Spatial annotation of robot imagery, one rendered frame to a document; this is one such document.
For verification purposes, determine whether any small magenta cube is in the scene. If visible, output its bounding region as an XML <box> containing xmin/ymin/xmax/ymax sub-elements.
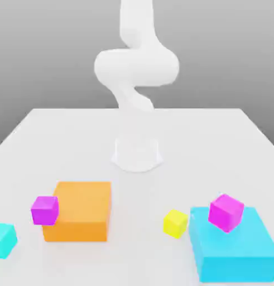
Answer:
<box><xmin>208</xmin><ymin>193</ymin><xmax>245</xmax><ymax>233</ymax></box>
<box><xmin>30</xmin><ymin>196</ymin><xmax>60</xmax><ymax>226</ymax></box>

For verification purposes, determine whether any large cyan box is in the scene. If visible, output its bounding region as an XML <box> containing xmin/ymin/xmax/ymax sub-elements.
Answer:
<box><xmin>188</xmin><ymin>206</ymin><xmax>274</xmax><ymax>284</ymax></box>

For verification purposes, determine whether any small cyan cube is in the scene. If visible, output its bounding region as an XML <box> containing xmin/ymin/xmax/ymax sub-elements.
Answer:
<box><xmin>0</xmin><ymin>222</ymin><xmax>18</xmax><ymax>260</ymax></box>

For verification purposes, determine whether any large orange box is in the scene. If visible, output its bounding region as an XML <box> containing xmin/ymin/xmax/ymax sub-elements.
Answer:
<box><xmin>42</xmin><ymin>181</ymin><xmax>112</xmax><ymax>242</ymax></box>

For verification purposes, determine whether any small yellow cube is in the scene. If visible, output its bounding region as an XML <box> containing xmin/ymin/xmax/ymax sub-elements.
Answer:
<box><xmin>162</xmin><ymin>209</ymin><xmax>189</xmax><ymax>240</ymax></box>

